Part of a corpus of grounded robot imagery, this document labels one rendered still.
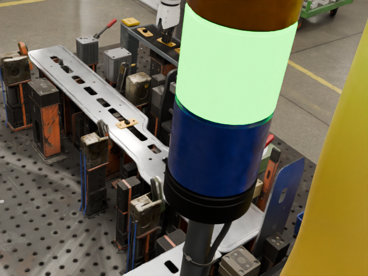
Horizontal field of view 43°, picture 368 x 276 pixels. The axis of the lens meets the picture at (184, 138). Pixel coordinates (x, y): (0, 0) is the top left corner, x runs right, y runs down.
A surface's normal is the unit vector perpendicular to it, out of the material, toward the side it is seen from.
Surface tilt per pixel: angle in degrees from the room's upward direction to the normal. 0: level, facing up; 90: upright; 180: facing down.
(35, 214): 0
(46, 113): 90
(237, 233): 0
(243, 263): 0
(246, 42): 90
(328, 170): 91
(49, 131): 90
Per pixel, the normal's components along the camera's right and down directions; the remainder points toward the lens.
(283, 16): 0.54, 0.54
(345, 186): -0.78, 0.32
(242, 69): -0.01, 0.59
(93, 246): 0.11, -0.80
